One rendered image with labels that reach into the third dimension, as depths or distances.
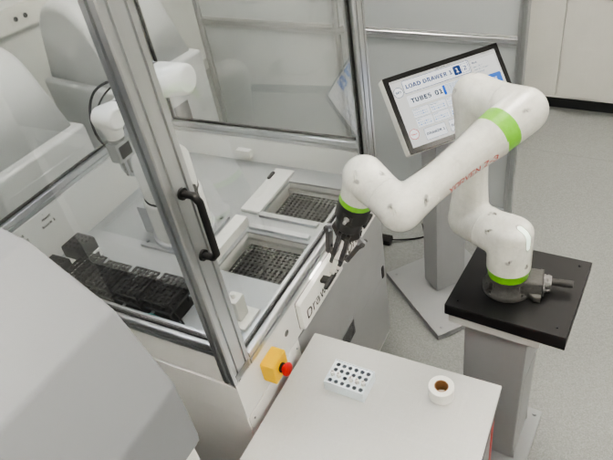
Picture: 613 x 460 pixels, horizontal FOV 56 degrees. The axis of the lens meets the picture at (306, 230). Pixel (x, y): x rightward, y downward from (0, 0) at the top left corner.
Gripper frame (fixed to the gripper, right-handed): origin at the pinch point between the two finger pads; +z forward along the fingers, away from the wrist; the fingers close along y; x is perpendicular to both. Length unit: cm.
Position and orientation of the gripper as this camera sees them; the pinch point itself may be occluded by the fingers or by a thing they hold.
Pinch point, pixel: (336, 263)
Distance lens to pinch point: 168.9
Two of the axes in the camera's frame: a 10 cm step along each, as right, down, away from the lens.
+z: -1.7, 6.7, 7.3
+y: 8.8, 4.3, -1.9
